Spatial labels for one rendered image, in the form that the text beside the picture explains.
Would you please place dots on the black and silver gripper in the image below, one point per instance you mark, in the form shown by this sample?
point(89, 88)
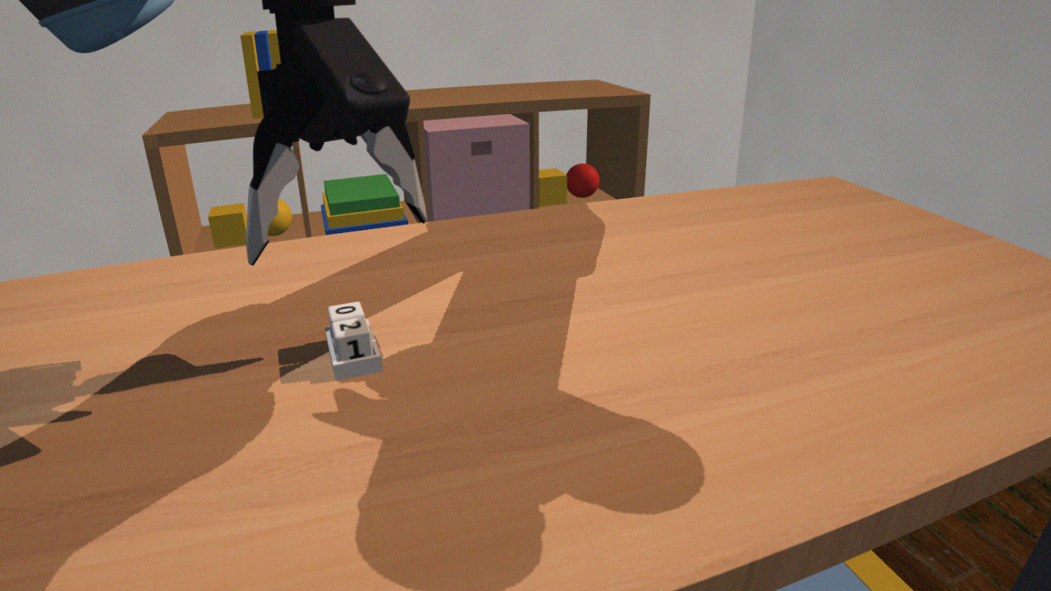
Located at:
point(297, 109)

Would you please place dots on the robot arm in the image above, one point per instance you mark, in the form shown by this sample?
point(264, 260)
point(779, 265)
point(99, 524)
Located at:
point(357, 84)

